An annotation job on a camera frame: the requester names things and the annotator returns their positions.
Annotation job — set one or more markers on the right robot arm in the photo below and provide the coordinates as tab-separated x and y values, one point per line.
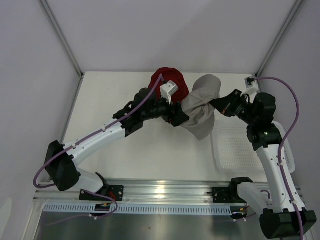
284	214

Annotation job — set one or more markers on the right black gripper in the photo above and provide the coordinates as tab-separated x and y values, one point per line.
225	104

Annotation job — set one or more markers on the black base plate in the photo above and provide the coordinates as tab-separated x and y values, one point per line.
115	192
223	195

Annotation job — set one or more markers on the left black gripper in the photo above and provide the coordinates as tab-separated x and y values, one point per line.
178	117

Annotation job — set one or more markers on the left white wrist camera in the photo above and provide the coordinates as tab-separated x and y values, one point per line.
167	91

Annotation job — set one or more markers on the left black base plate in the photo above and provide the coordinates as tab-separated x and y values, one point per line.
115	192

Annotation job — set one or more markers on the red cap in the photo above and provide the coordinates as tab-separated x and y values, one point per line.
165	74

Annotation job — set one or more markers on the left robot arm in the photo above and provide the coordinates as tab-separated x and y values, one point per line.
62	160

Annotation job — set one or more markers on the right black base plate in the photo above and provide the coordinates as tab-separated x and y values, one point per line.
223	195

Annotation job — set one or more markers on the left aluminium frame post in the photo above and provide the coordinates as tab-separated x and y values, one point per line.
56	28

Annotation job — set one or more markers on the aluminium mounting rail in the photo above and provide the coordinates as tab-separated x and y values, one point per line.
157	192

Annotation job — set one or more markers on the aluminium frame post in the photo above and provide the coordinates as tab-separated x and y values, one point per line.
280	36
56	28

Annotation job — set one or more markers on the right aluminium frame post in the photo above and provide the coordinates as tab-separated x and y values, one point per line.
280	36

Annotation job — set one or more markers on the white plastic basket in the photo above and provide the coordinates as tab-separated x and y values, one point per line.
232	151

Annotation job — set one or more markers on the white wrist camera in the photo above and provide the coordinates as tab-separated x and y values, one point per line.
252	86
167	91

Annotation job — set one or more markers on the grey bucket hat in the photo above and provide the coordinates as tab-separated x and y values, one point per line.
198	108

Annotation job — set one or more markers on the white slotted cable duct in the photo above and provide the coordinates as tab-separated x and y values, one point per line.
151	209

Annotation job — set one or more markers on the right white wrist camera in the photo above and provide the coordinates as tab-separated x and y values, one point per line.
252	86

